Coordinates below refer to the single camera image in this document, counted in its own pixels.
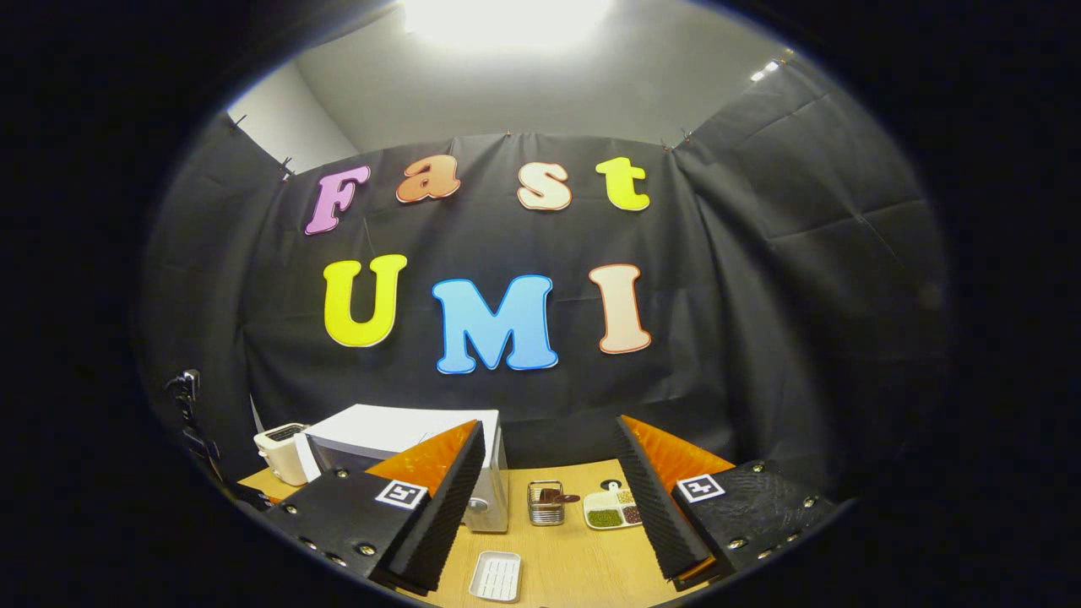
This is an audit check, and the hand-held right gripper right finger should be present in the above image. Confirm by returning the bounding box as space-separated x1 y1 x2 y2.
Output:
613 414 838 592

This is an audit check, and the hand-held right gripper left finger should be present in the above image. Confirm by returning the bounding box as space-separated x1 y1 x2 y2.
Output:
266 419 487 594

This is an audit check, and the metal wire holder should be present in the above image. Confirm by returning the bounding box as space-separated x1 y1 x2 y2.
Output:
527 480 568 528

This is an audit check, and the white microwave oven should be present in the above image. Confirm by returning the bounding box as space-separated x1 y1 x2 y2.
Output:
294 404 510 535

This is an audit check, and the white toaster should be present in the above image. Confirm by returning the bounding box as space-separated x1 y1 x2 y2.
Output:
253 422 312 488

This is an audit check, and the black backdrop cloth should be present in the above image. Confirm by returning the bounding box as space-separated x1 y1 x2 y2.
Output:
139 59 951 508

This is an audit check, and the long ceiling light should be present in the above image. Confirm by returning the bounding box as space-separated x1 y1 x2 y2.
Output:
401 0 614 52

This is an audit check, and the white rectangular tray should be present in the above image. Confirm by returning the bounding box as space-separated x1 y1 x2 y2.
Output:
468 551 524 604

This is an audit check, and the divided plate of beans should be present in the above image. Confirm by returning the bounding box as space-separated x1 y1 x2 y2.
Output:
583 480 645 532

